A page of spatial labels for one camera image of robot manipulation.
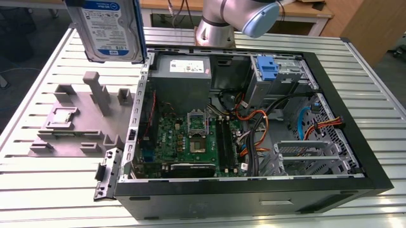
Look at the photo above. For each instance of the silver CPU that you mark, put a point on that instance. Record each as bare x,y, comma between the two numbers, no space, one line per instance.
62,117

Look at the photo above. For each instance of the blue drive bay latch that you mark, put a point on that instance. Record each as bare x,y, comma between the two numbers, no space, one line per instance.
268,69

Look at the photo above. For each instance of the CPU socket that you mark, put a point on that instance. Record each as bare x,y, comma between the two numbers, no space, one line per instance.
200,145

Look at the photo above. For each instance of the grey metal drive cage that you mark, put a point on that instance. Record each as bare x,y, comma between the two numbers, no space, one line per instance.
258,95

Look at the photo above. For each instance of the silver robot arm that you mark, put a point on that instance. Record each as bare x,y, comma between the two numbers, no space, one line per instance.
216,33

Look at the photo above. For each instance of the black PC case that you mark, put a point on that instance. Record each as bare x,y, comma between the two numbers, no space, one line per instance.
222,194

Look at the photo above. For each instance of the grey swivel chair base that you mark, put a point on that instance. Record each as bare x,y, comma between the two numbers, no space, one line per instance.
400,51

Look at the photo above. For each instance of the brown wooden cabinet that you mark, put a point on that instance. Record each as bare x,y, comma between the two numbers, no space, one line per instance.
375,23

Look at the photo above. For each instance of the grey power supply unit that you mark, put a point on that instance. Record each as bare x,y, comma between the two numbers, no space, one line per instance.
181,95

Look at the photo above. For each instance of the hard disk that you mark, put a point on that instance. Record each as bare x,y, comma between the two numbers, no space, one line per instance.
107,31

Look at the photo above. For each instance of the green motherboard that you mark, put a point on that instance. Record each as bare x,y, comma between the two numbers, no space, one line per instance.
172,142

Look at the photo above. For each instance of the grey parts rack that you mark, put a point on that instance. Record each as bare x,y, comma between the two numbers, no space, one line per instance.
89,123

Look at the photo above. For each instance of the grey metal disk bay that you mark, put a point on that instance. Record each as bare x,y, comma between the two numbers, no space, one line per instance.
317,143

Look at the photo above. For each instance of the RAM slot white clips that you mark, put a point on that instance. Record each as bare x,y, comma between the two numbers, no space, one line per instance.
232,145
222,145

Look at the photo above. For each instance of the grey slot retention bracket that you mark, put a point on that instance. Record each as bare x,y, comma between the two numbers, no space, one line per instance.
107,175

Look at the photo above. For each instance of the black graphics card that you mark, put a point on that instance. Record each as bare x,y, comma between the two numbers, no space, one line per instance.
190,170

